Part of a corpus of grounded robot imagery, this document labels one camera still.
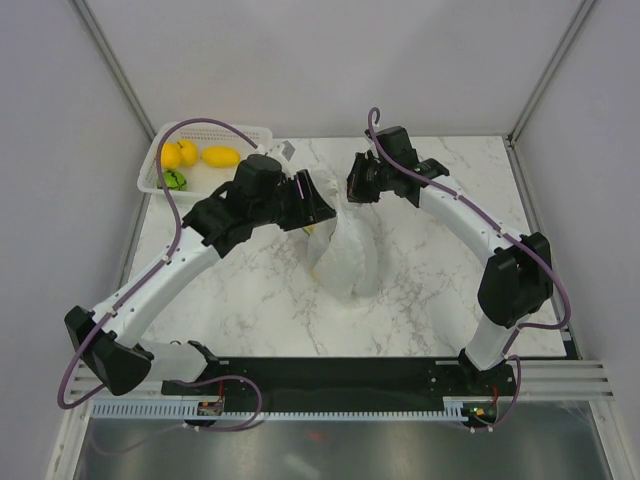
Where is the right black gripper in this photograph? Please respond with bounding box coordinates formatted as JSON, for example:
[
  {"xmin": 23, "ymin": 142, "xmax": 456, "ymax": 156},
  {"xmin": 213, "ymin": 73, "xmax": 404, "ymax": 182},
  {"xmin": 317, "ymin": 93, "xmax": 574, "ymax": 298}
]
[{"xmin": 335, "ymin": 153, "xmax": 394, "ymax": 204}]

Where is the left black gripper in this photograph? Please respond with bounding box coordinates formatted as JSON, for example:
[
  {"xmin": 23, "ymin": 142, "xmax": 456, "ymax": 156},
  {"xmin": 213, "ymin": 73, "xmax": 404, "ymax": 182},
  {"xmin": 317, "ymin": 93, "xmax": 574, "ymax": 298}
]
[{"xmin": 252, "ymin": 170, "xmax": 336, "ymax": 233}]

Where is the white lemon-print plastic bag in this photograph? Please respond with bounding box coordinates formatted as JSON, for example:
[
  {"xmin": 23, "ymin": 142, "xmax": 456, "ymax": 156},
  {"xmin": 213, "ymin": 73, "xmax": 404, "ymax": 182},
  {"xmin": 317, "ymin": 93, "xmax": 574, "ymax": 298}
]
[{"xmin": 303, "ymin": 170, "xmax": 379, "ymax": 302}]

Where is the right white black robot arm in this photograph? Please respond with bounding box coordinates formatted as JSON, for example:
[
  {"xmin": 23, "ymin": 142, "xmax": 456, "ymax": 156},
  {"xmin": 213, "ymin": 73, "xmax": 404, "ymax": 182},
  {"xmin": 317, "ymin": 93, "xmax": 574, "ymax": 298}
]
[{"xmin": 347, "ymin": 126, "xmax": 554, "ymax": 394}]

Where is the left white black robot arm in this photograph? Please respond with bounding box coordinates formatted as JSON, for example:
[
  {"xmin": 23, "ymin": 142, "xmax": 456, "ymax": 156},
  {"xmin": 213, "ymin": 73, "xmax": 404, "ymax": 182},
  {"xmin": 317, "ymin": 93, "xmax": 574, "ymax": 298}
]
[{"xmin": 64, "ymin": 154, "xmax": 336, "ymax": 396}]

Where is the yellow fake mango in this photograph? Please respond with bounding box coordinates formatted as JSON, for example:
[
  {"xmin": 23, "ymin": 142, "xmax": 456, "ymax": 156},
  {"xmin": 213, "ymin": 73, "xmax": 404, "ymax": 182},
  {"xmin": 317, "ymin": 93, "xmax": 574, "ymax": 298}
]
[{"xmin": 201, "ymin": 146, "xmax": 241, "ymax": 168}]

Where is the small yellow fake lemon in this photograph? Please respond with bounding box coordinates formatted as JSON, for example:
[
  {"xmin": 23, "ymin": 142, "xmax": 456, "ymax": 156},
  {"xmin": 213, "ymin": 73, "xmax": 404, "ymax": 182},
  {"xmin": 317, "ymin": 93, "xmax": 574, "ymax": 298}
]
[{"xmin": 177, "ymin": 139, "xmax": 199, "ymax": 168}]

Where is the green black-striped fake fruit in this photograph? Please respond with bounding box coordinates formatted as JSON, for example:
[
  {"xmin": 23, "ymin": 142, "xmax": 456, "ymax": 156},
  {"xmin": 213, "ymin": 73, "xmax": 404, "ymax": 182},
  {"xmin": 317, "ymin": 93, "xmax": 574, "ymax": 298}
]
[{"xmin": 156, "ymin": 170, "xmax": 188, "ymax": 191}]

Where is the large yellow fake lemon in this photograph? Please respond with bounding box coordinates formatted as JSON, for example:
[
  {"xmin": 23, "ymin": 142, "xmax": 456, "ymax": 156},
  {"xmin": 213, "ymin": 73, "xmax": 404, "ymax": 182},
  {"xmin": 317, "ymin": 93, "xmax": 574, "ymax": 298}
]
[{"xmin": 160, "ymin": 142, "xmax": 183, "ymax": 170}]

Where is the white plastic fruit basket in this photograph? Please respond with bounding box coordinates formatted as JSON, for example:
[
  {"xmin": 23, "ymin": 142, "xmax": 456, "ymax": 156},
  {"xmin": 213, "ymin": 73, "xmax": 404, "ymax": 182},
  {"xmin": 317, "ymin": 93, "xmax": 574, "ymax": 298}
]
[{"xmin": 137, "ymin": 122, "xmax": 273, "ymax": 204}]

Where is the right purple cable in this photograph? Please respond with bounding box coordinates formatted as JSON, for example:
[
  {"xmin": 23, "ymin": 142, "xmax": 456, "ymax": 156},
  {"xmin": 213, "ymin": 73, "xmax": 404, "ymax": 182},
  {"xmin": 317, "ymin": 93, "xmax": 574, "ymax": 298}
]
[{"xmin": 367, "ymin": 107, "xmax": 572, "ymax": 361}]

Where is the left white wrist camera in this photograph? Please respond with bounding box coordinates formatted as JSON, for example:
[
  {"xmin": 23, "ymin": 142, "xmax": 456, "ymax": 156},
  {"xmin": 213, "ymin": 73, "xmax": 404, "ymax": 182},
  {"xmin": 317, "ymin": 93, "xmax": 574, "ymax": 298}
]
[{"xmin": 257, "ymin": 140, "xmax": 296, "ymax": 165}]

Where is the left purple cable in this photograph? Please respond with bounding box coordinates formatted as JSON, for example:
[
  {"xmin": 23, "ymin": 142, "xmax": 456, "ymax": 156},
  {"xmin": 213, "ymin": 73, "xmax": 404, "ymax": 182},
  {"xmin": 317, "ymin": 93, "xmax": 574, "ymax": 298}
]
[{"xmin": 57, "ymin": 118, "xmax": 266, "ymax": 410}]

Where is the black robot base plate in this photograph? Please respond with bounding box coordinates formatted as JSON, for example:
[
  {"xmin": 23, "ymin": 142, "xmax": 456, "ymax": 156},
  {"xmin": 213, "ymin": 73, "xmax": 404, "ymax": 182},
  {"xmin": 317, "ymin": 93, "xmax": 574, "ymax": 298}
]
[{"xmin": 159, "ymin": 354, "xmax": 521, "ymax": 414}]

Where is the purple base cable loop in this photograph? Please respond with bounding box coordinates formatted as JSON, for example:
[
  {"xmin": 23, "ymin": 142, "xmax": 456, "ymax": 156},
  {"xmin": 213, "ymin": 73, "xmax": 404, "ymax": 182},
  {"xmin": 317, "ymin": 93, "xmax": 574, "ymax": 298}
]
[{"xmin": 187, "ymin": 368, "xmax": 271, "ymax": 434}]

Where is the white slotted cable duct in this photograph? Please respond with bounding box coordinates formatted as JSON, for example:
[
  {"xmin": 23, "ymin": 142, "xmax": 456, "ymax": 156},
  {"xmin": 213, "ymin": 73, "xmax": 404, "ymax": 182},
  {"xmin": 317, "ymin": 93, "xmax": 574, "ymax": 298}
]
[{"xmin": 90, "ymin": 398, "xmax": 471, "ymax": 422}]

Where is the left aluminium frame post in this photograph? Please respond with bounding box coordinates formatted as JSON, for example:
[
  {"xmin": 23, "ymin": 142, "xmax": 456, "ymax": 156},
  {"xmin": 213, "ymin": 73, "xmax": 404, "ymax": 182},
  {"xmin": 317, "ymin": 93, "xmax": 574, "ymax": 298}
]
[{"xmin": 68, "ymin": 0, "xmax": 156, "ymax": 141}]

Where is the aluminium frame post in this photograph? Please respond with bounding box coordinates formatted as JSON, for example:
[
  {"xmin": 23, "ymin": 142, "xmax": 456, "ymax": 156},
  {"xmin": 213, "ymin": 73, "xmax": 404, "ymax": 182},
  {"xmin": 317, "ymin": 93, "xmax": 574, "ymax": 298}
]
[
  {"xmin": 504, "ymin": 0, "xmax": 600, "ymax": 149},
  {"xmin": 68, "ymin": 0, "xmax": 156, "ymax": 141}
]

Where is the right aluminium frame post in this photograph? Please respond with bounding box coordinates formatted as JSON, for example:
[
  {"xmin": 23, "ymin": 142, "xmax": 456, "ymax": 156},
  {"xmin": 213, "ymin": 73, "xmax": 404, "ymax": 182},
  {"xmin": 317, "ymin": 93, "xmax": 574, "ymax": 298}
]
[{"xmin": 504, "ymin": 0, "xmax": 600, "ymax": 149}]

